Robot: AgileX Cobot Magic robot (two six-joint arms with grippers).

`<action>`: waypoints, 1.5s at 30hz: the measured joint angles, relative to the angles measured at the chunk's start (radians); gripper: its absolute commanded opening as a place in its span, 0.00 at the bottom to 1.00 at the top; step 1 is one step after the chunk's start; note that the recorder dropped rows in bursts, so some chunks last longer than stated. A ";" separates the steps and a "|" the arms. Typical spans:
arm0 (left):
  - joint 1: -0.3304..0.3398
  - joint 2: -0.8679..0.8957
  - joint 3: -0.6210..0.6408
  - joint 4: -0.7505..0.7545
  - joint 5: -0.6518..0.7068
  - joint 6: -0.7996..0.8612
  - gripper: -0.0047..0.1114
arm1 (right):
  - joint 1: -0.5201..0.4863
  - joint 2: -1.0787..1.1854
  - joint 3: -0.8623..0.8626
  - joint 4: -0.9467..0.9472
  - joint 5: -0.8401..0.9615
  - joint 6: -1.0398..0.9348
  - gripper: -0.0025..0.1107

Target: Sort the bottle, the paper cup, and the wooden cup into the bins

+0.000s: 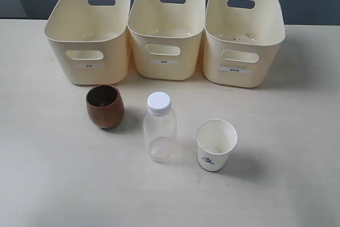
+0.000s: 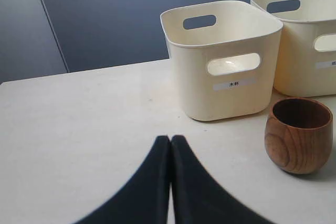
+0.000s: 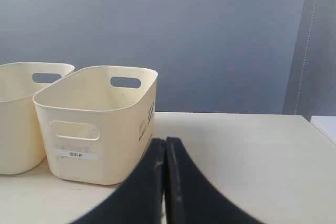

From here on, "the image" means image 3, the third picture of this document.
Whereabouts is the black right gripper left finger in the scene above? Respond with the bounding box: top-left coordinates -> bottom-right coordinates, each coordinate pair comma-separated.
73,138 -> 165,223

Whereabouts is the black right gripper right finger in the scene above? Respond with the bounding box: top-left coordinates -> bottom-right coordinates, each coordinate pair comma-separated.
165,137 -> 260,223

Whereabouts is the cream plastic bin right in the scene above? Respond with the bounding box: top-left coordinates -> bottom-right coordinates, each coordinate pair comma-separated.
33,66 -> 158,185

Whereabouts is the cream plastic bin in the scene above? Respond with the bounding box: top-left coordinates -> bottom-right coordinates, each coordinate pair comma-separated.
1,62 -> 75,175
33,66 -> 158,185

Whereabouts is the cream plastic bin middle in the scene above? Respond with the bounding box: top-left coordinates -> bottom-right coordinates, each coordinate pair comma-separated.
1,62 -> 75,175

